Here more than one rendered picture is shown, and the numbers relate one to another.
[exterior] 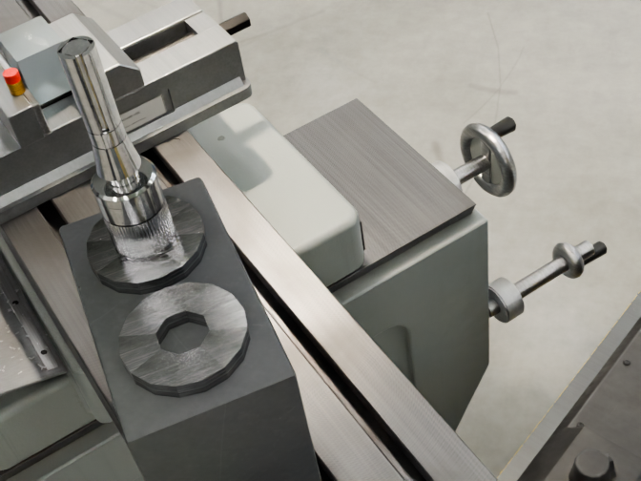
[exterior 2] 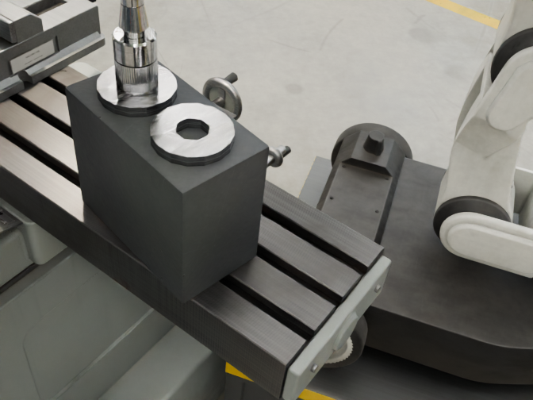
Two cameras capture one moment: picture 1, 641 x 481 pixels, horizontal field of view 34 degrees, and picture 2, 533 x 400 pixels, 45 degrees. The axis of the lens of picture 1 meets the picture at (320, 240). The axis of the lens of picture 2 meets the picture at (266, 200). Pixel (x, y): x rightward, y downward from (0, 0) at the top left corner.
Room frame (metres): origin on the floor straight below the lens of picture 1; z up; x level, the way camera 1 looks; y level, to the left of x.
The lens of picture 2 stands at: (-0.03, 0.33, 1.56)
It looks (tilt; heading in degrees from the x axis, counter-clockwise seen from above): 45 degrees down; 326
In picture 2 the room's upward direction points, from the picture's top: 7 degrees clockwise
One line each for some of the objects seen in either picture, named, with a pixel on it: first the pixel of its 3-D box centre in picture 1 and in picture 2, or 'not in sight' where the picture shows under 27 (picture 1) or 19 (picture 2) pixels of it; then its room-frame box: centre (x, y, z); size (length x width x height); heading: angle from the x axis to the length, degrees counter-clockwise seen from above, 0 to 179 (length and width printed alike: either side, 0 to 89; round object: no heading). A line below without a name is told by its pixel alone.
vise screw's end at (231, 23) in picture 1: (232, 26); not in sight; (1.03, 0.06, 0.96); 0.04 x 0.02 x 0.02; 116
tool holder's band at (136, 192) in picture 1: (124, 180); (134, 37); (0.55, 0.13, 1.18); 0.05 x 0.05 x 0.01
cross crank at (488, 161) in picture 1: (467, 171); (212, 106); (1.07, -0.23, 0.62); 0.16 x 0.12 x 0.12; 115
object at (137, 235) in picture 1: (135, 212); (136, 63); (0.55, 0.13, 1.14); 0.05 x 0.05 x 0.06
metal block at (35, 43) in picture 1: (38, 60); not in sight; (0.93, 0.26, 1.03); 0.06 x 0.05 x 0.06; 26
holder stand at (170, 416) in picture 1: (193, 364); (166, 172); (0.51, 0.12, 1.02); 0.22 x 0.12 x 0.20; 14
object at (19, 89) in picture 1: (13, 81); not in sight; (0.89, 0.28, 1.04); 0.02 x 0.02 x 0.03
